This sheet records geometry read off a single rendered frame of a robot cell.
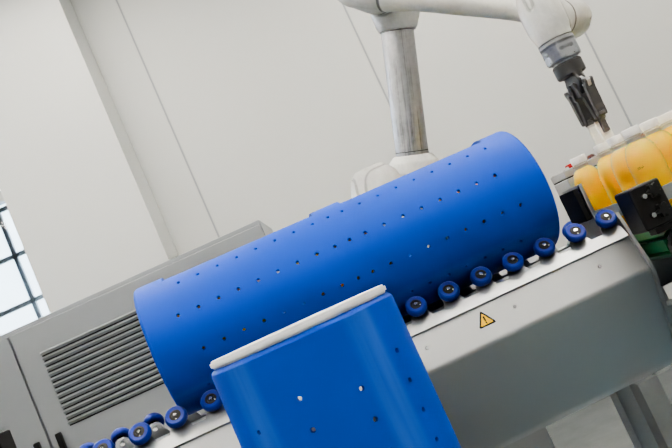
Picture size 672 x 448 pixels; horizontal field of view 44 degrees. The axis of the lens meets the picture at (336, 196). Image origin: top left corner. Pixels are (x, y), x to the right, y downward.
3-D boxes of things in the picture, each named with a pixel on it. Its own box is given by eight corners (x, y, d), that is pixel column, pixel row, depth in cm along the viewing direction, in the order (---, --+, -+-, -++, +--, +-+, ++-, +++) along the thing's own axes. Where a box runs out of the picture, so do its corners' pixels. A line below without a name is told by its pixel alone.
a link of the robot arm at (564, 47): (545, 41, 202) (556, 63, 201) (578, 28, 203) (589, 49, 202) (533, 54, 210) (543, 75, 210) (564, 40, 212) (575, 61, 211)
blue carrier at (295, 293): (194, 415, 186) (146, 298, 191) (537, 256, 198) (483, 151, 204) (176, 418, 158) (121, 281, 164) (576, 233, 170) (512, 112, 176)
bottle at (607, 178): (660, 217, 190) (624, 144, 192) (651, 223, 184) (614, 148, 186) (632, 229, 194) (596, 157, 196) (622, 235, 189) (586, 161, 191)
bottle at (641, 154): (664, 220, 180) (625, 142, 182) (694, 208, 175) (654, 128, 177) (652, 227, 174) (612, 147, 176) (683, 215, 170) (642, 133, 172)
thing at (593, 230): (580, 243, 191) (556, 194, 193) (589, 239, 192) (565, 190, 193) (597, 239, 181) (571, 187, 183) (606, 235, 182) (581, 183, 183)
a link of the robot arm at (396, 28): (382, 230, 252) (419, 220, 269) (428, 227, 242) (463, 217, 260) (350, -26, 248) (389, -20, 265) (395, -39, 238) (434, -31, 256)
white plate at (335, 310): (385, 283, 108) (389, 292, 108) (382, 283, 135) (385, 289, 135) (189, 372, 108) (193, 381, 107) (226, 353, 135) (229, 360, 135)
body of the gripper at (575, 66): (546, 72, 210) (563, 105, 209) (558, 61, 201) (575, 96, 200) (572, 61, 211) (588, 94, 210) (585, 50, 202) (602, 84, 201)
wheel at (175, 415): (164, 415, 165) (160, 410, 164) (185, 405, 166) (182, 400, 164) (169, 433, 162) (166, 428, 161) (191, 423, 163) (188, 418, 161)
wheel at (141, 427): (128, 431, 164) (124, 426, 163) (150, 421, 165) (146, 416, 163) (133, 450, 161) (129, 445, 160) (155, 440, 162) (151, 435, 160)
